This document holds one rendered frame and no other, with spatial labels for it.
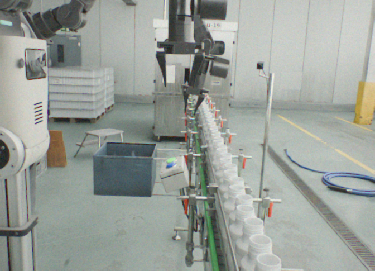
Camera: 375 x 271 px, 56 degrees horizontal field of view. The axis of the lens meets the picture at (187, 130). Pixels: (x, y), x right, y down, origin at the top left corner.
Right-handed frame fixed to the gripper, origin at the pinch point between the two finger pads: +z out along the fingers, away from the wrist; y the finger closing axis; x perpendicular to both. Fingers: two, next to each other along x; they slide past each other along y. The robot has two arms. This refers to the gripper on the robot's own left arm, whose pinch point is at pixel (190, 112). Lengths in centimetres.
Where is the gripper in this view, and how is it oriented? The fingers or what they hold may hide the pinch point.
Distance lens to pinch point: 127.4
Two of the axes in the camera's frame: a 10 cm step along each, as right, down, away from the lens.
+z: -2.2, 9.6, 1.8
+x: 0.2, 1.9, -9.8
